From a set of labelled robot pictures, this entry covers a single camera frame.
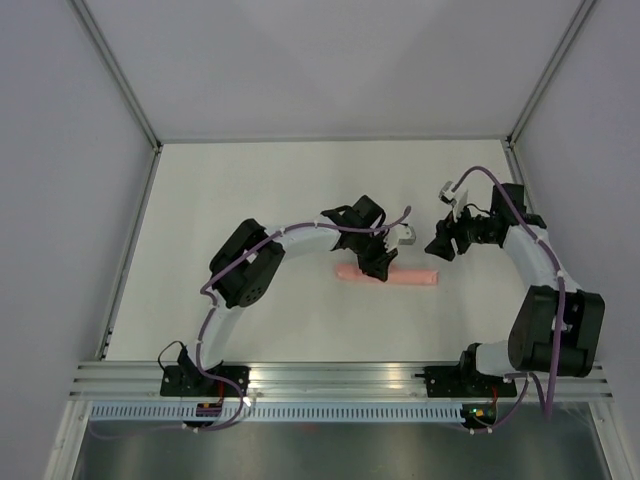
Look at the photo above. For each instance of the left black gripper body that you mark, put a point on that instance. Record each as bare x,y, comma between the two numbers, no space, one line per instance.
367,247

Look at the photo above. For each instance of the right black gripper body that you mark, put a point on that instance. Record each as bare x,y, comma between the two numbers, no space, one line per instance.
469,230

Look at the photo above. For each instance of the pink cloth napkin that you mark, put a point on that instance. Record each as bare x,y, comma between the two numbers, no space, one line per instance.
396,276

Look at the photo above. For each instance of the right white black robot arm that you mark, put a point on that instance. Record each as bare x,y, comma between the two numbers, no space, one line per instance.
558,325

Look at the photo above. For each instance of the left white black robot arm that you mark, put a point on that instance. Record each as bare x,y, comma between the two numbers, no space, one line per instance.
244,268

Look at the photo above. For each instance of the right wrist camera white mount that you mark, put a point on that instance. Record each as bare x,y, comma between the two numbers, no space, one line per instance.
455,197

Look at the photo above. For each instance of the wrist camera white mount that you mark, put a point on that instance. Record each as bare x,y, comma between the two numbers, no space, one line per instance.
455,197
402,235

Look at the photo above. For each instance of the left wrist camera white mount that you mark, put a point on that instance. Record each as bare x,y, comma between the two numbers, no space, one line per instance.
402,235

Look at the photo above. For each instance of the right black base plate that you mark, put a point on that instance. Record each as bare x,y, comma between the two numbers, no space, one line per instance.
453,382

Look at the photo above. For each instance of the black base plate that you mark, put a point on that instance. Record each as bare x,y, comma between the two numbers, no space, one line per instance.
176,383
453,382

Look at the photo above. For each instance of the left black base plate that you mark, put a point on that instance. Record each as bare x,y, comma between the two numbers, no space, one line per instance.
176,383

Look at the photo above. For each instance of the right aluminium frame post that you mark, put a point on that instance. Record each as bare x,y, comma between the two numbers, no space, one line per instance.
568,38

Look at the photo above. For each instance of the aluminium frame post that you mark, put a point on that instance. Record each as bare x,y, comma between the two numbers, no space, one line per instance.
88,22
568,38

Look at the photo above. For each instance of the aluminium mounting rail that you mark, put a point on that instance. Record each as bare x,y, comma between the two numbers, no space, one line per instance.
324,382

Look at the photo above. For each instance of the left aluminium frame post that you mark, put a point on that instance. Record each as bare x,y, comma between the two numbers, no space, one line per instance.
88,22

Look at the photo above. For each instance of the white slotted cable duct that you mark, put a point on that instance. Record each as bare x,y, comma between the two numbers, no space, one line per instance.
367,412

